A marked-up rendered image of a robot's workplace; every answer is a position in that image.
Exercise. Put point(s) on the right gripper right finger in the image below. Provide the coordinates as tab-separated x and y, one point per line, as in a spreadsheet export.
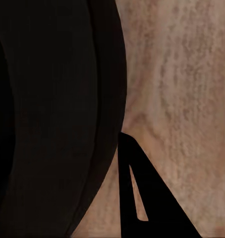
166	217

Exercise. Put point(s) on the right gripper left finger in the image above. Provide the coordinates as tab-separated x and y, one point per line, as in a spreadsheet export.
7	147

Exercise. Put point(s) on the cauldron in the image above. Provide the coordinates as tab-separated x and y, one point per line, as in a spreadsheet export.
63	88

